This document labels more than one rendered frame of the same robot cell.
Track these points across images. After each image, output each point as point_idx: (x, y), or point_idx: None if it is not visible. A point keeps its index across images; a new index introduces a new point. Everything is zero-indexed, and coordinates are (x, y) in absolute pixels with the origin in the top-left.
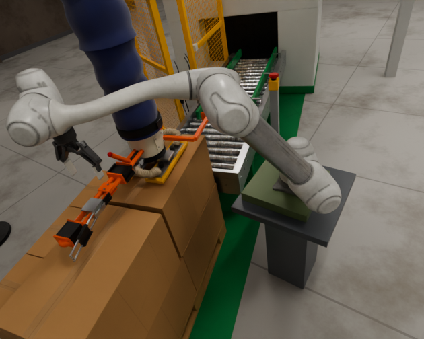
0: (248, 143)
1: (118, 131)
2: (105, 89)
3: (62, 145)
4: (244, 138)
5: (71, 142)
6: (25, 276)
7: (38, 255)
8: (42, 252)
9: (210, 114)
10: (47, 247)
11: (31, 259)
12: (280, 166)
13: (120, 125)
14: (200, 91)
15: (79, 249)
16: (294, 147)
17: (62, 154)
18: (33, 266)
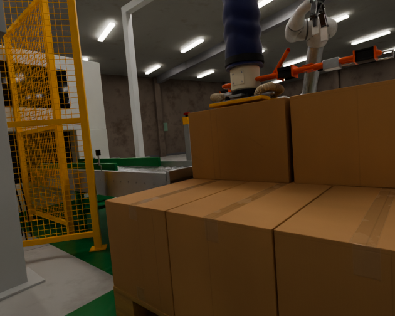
0: (320, 54)
1: (254, 54)
2: (254, 15)
3: (319, 2)
4: (322, 48)
5: (322, 2)
6: (341, 220)
7: (286, 217)
8: (279, 215)
9: (331, 21)
10: (266, 213)
11: (296, 221)
12: (318, 76)
13: (258, 47)
14: (310, 21)
15: (380, 58)
16: (286, 96)
17: (318, 10)
18: (313, 218)
